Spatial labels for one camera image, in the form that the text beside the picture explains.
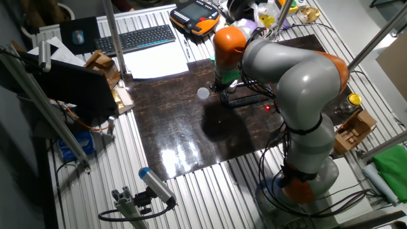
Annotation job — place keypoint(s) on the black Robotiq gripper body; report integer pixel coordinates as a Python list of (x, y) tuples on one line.
[(218, 86)]

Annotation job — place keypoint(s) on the maroon sleeved forearm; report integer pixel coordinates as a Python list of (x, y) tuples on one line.
[(122, 4)]

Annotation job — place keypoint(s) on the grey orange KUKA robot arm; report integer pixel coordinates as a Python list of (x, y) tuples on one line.
[(302, 82)]

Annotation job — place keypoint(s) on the glass jar with yellow lid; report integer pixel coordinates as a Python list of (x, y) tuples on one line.
[(354, 99)]

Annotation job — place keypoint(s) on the black metal C-clamp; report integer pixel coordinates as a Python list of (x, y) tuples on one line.
[(245, 101)]

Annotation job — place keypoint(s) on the dark marble pattern mat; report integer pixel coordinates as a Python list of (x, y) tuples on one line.
[(178, 127)]

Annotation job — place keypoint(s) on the large white paper sheet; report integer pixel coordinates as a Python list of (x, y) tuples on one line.
[(155, 62)]

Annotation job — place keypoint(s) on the orange black teach pendant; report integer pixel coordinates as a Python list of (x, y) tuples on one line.
[(194, 12)]

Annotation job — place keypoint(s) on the black round spool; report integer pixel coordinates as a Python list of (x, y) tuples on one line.
[(238, 9)]

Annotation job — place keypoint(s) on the clear plastic bag yellow contents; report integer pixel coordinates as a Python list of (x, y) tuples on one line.
[(265, 17)]

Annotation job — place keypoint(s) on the black computer keyboard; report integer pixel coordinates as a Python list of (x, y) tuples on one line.
[(136, 38)]

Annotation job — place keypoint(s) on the gold foil box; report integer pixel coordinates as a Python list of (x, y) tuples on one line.
[(122, 100)]

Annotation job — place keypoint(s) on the yellow green button box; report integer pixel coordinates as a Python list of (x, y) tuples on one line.
[(292, 6)]

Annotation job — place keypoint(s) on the small open brown cardboard box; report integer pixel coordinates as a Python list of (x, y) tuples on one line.
[(103, 65)]

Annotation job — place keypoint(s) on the black mouse pad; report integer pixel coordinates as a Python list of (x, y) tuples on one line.
[(90, 31)]

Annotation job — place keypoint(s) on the cardboard box with inserts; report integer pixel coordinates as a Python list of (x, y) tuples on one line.
[(353, 133)]

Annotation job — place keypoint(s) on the black laptop screen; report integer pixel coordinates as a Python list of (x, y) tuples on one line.
[(76, 86)]

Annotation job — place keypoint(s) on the grey computer mouse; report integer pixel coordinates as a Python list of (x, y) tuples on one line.
[(78, 37)]

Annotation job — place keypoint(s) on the short aluminium profile stub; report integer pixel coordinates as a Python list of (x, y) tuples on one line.
[(125, 203)]

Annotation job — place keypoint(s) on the blue tissue pack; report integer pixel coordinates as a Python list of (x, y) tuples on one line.
[(76, 144)]

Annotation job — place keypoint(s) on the loose white paper pile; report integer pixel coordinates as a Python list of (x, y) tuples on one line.
[(63, 54)]

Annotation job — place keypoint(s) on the white flat board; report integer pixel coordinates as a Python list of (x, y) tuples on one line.
[(353, 191)]

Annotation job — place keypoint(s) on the brown cardboard panel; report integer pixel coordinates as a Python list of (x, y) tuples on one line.
[(394, 66)]

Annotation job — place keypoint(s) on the pale rolled sheet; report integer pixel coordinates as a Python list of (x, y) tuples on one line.
[(380, 183)]

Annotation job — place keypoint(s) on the green cloth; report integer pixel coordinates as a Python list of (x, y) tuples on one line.
[(392, 168)]

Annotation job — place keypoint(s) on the green printed camera mount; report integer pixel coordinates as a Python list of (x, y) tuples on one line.
[(231, 76)]

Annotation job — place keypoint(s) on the slim metal stand post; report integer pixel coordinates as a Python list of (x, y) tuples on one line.
[(283, 16)]

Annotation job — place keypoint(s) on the tall aluminium frame post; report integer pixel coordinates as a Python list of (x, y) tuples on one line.
[(114, 38)]

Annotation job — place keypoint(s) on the silver camera with blue cap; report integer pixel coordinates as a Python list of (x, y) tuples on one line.
[(155, 184)]

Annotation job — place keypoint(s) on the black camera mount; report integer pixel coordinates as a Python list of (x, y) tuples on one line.
[(143, 200)]

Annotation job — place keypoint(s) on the diagonal aluminium frame bar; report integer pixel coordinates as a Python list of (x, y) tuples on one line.
[(375, 39)]

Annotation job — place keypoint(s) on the plain silver depth camera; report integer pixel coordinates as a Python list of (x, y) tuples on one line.
[(44, 55)]

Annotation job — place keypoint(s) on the long slanted aluminium frame bar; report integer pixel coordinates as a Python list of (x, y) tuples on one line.
[(41, 105)]

